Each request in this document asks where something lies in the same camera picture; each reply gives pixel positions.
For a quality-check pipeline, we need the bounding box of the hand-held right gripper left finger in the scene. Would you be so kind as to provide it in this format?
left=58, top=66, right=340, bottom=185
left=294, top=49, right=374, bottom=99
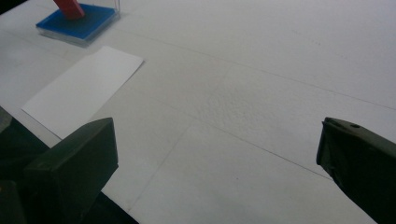
left=18, top=117, right=120, bottom=224

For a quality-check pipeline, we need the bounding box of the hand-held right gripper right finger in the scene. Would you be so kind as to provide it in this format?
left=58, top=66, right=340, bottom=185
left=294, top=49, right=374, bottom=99
left=316, top=117, right=396, bottom=224

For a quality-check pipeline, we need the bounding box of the blue ink pad clear case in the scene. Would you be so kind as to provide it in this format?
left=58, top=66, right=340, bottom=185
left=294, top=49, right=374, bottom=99
left=35, top=0, right=121, bottom=48

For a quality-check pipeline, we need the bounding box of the red stamp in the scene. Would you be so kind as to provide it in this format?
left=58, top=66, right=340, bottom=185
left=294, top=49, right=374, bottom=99
left=52, top=0, right=86, bottom=21

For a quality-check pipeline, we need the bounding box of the white paper sheet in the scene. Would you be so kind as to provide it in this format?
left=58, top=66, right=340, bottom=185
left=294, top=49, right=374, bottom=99
left=21, top=46, right=145, bottom=140

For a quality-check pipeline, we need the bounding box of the white table cover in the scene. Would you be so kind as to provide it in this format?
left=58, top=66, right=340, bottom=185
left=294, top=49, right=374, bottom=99
left=0, top=0, right=396, bottom=224

